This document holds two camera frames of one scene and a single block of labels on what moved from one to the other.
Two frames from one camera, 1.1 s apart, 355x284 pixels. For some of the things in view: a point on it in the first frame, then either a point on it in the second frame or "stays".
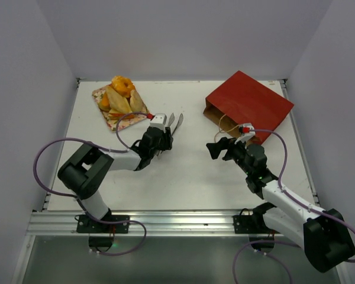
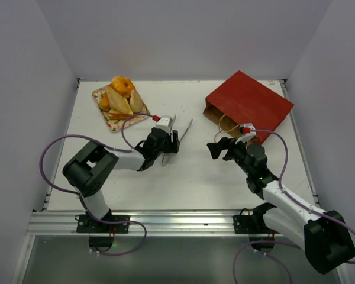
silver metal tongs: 171,120 → 182,135
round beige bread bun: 136,102 stays
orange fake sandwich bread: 114,114 stays
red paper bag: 243,100 stays
